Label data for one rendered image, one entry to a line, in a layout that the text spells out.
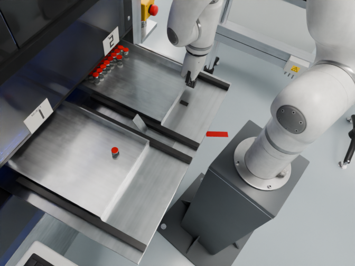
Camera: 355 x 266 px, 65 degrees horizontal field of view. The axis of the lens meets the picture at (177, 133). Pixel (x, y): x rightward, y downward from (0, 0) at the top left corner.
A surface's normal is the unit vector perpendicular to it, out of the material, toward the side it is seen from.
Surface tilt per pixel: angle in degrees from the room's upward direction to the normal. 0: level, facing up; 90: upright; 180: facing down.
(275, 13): 90
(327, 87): 3
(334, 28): 94
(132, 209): 0
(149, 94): 0
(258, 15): 90
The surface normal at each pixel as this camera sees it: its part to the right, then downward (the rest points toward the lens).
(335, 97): 0.36, -0.15
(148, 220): 0.11, -0.51
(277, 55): -0.43, 0.75
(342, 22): -0.20, 0.77
